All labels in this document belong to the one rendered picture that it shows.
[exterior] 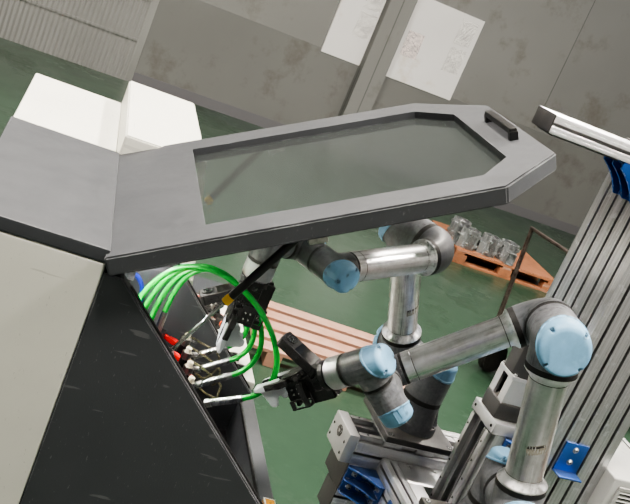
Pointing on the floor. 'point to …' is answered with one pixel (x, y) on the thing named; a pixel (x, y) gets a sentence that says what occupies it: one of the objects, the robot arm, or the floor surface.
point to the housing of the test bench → (38, 267)
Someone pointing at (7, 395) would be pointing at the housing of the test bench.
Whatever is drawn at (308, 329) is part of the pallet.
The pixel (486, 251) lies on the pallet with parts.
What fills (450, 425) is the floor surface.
